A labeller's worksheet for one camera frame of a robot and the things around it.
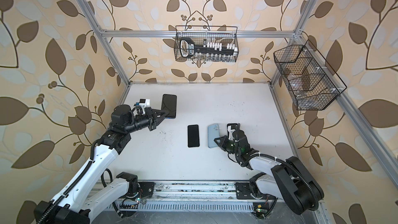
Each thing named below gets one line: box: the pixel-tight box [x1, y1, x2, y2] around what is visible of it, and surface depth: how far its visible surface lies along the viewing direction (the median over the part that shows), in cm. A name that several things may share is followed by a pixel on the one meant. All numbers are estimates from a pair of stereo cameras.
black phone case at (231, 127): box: [226, 122, 239, 134], surface depth 86 cm
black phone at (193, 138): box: [187, 124, 200, 148], surface depth 95 cm
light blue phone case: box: [207, 123, 220, 149], surface depth 93 cm
